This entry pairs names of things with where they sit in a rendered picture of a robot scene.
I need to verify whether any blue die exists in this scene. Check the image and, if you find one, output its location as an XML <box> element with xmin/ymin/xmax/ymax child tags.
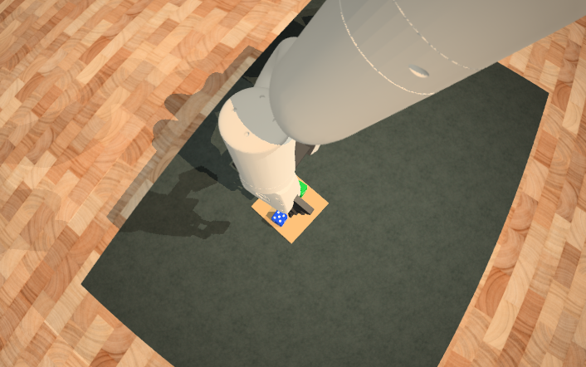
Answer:
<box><xmin>271</xmin><ymin>210</ymin><xmax>288</xmax><ymax>227</ymax></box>

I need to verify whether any green die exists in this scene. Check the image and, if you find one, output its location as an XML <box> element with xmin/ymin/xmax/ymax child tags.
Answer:
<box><xmin>299</xmin><ymin>180</ymin><xmax>307</xmax><ymax>198</ymax></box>

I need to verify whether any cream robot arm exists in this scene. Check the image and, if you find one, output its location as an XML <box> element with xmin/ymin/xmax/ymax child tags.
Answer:
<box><xmin>218</xmin><ymin>0</ymin><xmax>586</xmax><ymax>194</ymax></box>

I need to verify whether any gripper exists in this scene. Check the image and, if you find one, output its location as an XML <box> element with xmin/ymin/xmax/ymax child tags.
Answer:
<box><xmin>239</xmin><ymin>174</ymin><xmax>314</xmax><ymax>218</ymax></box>

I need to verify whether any orange flat mat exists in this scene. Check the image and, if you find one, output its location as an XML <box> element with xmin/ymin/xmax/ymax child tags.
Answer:
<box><xmin>251</xmin><ymin>176</ymin><xmax>328</xmax><ymax>243</ymax></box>

